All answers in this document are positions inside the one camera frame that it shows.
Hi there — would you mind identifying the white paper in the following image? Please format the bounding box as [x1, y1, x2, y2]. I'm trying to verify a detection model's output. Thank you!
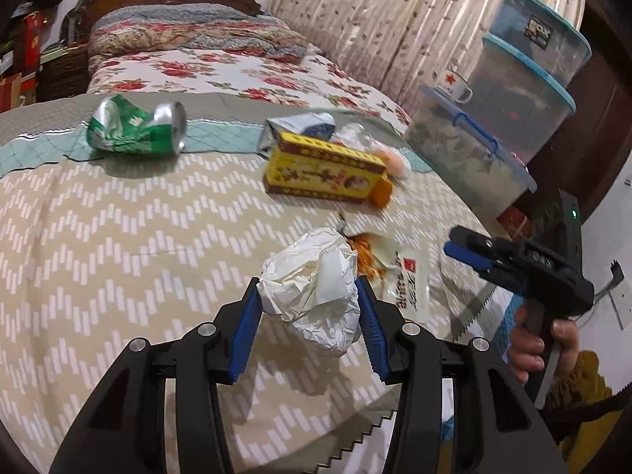
[259, 227, 365, 359]

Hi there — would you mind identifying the yellow box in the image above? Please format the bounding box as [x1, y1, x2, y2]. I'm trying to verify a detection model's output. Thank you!
[263, 132, 394, 207]

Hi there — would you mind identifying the person's right forearm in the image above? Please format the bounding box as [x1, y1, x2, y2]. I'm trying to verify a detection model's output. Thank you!
[548, 350, 624, 406]

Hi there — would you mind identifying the small clear teal-lid container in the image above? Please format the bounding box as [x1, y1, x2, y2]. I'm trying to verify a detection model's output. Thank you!
[490, 0, 593, 88]

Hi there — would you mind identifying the clear crinkled plastic wrapper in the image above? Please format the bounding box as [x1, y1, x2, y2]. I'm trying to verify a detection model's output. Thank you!
[336, 123, 382, 152]

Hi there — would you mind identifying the clear plastic snack wrapper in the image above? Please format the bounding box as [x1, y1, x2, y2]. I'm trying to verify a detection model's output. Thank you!
[340, 229, 441, 327]

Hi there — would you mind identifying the beige chevron blanket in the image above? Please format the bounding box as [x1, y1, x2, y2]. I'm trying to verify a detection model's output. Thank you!
[0, 91, 520, 474]

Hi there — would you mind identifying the silver foil packet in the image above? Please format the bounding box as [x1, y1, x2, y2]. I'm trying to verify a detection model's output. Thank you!
[256, 112, 337, 152]

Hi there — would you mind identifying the dark wooden wardrobe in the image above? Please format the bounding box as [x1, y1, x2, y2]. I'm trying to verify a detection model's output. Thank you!
[518, 10, 632, 239]

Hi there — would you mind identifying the red gift box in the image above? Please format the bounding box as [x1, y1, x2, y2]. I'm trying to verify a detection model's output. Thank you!
[12, 11, 43, 90]

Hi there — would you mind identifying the floral bedsheet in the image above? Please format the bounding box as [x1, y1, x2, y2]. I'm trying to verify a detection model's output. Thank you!
[86, 49, 412, 128]

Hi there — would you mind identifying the patchwork floral quilt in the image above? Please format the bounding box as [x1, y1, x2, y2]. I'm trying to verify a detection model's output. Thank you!
[87, 2, 323, 66]

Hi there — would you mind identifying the white enamel mug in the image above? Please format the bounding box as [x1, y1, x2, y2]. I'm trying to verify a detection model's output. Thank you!
[433, 68, 474, 104]

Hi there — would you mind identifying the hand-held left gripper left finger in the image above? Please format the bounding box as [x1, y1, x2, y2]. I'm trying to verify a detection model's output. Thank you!
[49, 276, 262, 474]

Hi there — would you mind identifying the pink cup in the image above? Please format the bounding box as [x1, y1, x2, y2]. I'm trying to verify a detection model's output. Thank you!
[375, 148, 412, 179]

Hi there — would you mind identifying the beige patterned curtain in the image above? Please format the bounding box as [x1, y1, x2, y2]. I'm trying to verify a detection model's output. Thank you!
[269, 0, 589, 120]

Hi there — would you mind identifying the large clear teal-lid container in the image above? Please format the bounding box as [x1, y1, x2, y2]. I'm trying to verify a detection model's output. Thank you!
[465, 34, 577, 165]

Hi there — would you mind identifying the crushed green can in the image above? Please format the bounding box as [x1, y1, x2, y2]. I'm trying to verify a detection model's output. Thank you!
[87, 94, 188, 155]

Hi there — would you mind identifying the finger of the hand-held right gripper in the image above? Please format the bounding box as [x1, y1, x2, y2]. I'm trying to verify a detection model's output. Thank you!
[451, 225, 525, 258]
[443, 241, 520, 283]

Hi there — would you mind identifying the dark bedside table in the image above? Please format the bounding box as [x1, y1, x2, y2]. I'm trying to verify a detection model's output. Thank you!
[37, 44, 93, 103]

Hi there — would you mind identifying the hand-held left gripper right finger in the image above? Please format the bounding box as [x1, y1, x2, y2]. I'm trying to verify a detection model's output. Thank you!
[355, 275, 560, 474]

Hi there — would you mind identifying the clear container with blue latch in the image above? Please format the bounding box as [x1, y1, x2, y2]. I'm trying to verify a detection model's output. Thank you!
[404, 84, 539, 216]

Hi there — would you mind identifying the black cable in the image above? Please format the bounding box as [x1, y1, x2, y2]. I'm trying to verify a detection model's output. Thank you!
[587, 259, 626, 330]

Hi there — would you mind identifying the person's right hand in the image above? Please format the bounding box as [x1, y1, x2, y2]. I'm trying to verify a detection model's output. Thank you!
[508, 305, 582, 383]

